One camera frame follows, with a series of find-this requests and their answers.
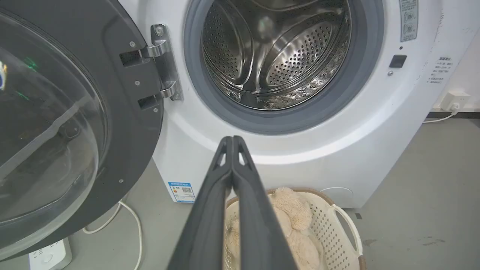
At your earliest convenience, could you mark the white wall socket plug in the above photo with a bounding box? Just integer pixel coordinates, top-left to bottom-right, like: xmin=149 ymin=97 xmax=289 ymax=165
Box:
xmin=441 ymin=90 xmax=471 ymax=112

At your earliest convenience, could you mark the dark grey washing machine door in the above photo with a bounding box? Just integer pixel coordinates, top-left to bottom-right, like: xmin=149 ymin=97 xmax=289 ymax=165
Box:
xmin=0 ymin=0 xmax=164 ymax=261

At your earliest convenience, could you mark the white plastic laundry basket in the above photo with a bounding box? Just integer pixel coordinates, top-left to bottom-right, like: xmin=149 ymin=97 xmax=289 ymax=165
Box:
xmin=224 ymin=188 xmax=366 ymax=270

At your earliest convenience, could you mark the white power strip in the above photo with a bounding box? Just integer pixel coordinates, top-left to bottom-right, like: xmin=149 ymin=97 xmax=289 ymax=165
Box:
xmin=28 ymin=238 xmax=73 ymax=270

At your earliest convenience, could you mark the white front-load washing machine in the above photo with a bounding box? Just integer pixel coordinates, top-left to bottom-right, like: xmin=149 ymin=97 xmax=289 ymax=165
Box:
xmin=119 ymin=0 xmax=480 ymax=209

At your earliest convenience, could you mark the white power cable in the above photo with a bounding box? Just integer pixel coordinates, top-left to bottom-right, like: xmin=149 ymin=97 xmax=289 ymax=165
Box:
xmin=82 ymin=201 xmax=143 ymax=270

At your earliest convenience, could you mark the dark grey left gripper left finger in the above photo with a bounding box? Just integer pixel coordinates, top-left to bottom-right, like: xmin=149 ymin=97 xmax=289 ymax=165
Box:
xmin=167 ymin=136 xmax=234 ymax=270

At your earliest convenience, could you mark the beige plush toy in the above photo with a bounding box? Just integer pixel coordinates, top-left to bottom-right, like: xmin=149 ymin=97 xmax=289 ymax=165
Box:
xmin=226 ymin=187 xmax=324 ymax=270

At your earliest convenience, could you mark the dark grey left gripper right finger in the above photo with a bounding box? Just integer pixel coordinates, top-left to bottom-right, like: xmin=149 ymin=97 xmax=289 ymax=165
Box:
xmin=232 ymin=136 xmax=297 ymax=270

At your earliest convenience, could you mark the white socket cable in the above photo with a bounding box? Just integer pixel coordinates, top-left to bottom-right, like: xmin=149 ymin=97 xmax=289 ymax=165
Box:
xmin=422 ymin=109 xmax=459 ymax=124

